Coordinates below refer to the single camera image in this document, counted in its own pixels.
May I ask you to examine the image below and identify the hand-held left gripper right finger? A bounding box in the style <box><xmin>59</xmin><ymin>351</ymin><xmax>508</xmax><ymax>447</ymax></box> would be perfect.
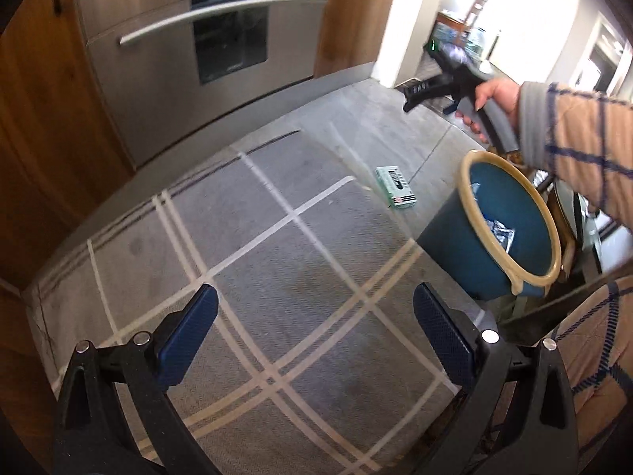
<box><xmin>413</xmin><ymin>282</ymin><xmax>579</xmax><ymax>475</ymax></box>

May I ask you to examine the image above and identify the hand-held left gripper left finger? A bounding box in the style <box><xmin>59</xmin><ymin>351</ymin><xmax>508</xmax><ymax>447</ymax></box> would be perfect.
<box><xmin>49</xmin><ymin>283</ymin><xmax>219</xmax><ymax>475</ymax></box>

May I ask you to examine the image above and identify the teal blister pack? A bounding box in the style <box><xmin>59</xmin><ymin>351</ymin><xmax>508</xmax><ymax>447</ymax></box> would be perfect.
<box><xmin>374</xmin><ymin>165</ymin><xmax>417</xmax><ymax>210</ymax></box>

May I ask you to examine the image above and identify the blue bin with cream rim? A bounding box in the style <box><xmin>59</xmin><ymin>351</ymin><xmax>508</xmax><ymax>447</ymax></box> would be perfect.
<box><xmin>415</xmin><ymin>150</ymin><xmax>565</xmax><ymax>302</ymax></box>

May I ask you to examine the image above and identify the silver foil packet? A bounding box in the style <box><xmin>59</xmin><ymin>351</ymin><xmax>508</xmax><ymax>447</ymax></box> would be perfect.
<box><xmin>482</xmin><ymin>215</ymin><xmax>516</xmax><ymax>253</ymax></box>

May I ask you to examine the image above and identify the person's right hand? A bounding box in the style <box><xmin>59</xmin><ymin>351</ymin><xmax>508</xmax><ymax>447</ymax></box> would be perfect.
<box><xmin>454</xmin><ymin>78</ymin><xmax>522</xmax><ymax>145</ymax></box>

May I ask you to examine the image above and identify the pack of water bottles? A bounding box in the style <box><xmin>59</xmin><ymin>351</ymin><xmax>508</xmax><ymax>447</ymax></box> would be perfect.
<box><xmin>432</xmin><ymin>22</ymin><xmax>488</xmax><ymax>57</ymax></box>

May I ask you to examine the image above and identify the wooden chair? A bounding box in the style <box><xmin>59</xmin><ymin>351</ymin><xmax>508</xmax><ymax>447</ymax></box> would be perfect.
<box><xmin>462</xmin><ymin>0</ymin><xmax>493</xmax><ymax>35</ymax></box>

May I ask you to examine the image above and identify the narrow wooden cabinet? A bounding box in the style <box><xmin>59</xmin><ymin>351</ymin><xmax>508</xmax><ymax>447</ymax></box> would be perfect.
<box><xmin>314</xmin><ymin>0</ymin><xmax>404</xmax><ymax>80</ymax></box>

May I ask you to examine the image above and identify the grey plaid mat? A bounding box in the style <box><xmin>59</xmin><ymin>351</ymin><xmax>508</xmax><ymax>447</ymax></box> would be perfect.
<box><xmin>22</xmin><ymin>131</ymin><xmax>495</xmax><ymax>475</ymax></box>

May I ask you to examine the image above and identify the person's plaid quilted clothing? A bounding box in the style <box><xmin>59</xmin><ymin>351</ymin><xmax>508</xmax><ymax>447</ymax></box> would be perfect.
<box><xmin>549</xmin><ymin>277</ymin><xmax>633</xmax><ymax>456</ymax></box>

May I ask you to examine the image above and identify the wide wooden cabinet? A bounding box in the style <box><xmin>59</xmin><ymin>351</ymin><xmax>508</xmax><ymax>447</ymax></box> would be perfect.
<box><xmin>0</xmin><ymin>0</ymin><xmax>134</xmax><ymax>456</ymax></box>

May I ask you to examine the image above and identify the stainless steel oven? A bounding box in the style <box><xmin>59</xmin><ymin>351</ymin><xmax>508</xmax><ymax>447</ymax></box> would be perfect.
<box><xmin>74</xmin><ymin>0</ymin><xmax>332</xmax><ymax>169</ymax></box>

